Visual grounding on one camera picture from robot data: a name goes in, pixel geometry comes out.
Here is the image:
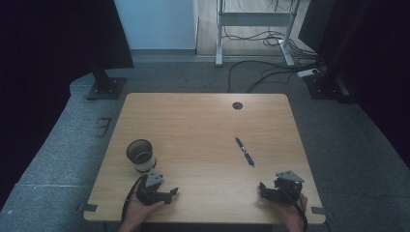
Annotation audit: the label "person's left hand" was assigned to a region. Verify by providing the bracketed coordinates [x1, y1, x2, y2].
[124, 193, 165, 226]

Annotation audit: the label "hand-held gripper cable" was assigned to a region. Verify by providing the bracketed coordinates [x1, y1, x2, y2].
[120, 173, 149, 223]
[283, 188, 308, 232]

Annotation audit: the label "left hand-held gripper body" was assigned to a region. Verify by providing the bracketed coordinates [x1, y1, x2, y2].
[135, 170, 165, 207]

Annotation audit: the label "black floor tape marks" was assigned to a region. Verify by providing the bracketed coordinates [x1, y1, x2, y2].
[94, 117, 113, 138]

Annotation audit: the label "left hand-held gripper cable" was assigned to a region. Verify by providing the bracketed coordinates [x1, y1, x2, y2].
[120, 173, 149, 223]

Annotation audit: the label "dark curtain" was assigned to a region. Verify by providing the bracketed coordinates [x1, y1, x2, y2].
[298, 0, 410, 168]
[0, 0, 135, 211]

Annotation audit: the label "long black floor cable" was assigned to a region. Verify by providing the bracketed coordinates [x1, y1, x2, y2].
[226, 59, 325, 95]

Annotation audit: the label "black pen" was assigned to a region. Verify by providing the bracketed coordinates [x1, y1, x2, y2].
[234, 136, 255, 168]

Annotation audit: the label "dark mesh pen holder cup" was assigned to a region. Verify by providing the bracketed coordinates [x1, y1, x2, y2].
[125, 138, 158, 173]

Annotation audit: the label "black metal stand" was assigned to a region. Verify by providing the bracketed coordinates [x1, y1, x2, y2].
[304, 0, 357, 104]
[85, 59, 128, 102]

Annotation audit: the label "white power strip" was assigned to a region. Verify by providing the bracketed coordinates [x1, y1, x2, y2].
[296, 68, 321, 79]

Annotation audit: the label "person's right hand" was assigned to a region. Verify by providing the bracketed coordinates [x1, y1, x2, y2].
[277, 193, 308, 232]

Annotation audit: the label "white metal desk frame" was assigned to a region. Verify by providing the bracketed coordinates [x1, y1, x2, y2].
[215, 0, 303, 68]

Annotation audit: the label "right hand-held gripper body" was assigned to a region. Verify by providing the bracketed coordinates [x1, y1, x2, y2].
[274, 169, 306, 206]

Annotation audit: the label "tangle of black cables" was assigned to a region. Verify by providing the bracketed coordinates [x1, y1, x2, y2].
[222, 27, 320, 61]

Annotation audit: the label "right hand-held gripper cable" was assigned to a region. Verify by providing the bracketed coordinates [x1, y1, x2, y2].
[283, 188, 308, 232]

